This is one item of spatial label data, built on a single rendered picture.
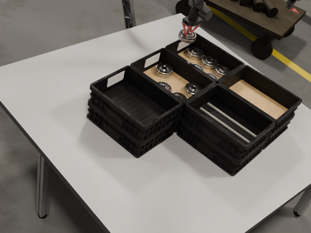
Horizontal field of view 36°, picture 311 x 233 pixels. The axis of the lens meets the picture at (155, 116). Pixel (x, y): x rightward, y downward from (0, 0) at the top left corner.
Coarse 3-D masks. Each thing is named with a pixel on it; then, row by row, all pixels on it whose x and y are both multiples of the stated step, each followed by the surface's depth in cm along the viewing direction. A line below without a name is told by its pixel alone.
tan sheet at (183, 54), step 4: (180, 52) 302; (184, 52) 303; (184, 56) 299; (188, 60) 297; (192, 60) 298; (200, 60) 300; (200, 64) 296; (204, 68) 294; (208, 72) 292; (212, 72) 293
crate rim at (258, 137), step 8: (208, 88) 263; (224, 88) 266; (200, 96) 258; (248, 104) 260; (192, 112) 249; (208, 120) 244; (272, 120) 254; (216, 128) 242; (224, 136) 241; (232, 136) 239; (256, 136) 242; (240, 144) 236; (248, 144) 236
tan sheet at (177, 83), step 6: (144, 72) 280; (150, 72) 281; (174, 72) 286; (156, 78) 278; (162, 78) 279; (168, 78) 280; (174, 78) 281; (180, 78) 282; (174, 84) 277; (180, 84) 278; (174, 90) 273; (180, 90) 274; (186, 96) 271
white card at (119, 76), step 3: (123, 72) 263; (117, 75) 260; (120, 75) 263; (123, 75) 265; (111, 78) 257; (114, 78) 260; (117, 78) 262; (120, 78) 264; (108, 81) 257; (111, 81) 259; (114, 81) 262; (117, 81) 264; (108, 84) 258; (111, 84) 261
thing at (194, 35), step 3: (180, 30) 280; (183, 30) 281; (186, 30) 281; (180, 33) 277; (183, 33) 278; (192, 33) 280; (195, 33) 281; (183, 36) 276; (186, 36) 277; (189, 36) 277; (192, 36) 278; (195, 36) 279; (189, 39) 276; (192, 39) 276
